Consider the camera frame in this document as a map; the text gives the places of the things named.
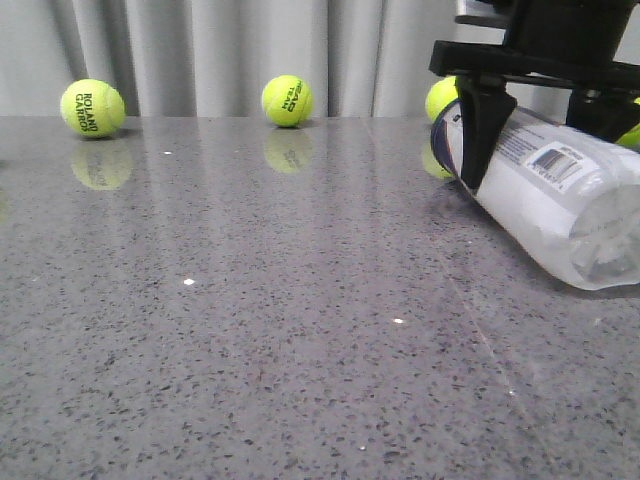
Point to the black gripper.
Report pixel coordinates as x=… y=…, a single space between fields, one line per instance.
x=561 y=44

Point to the white Roland Garros tennis can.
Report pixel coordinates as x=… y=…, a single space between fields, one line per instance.
x=569 y=199

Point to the rightmost yellow tennis ball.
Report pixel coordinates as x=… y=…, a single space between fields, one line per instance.
x=629 y=117

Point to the Wilson tennis ball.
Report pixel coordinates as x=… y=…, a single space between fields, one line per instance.
x=439 y=96

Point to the Head Team tennis ball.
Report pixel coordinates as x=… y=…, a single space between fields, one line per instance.
x=287 y=101

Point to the Roland Garros tennis ball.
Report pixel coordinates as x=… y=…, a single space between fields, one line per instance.
x=92 y=108

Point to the grey pleated curtain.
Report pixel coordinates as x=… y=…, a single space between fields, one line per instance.
x=213 y=58

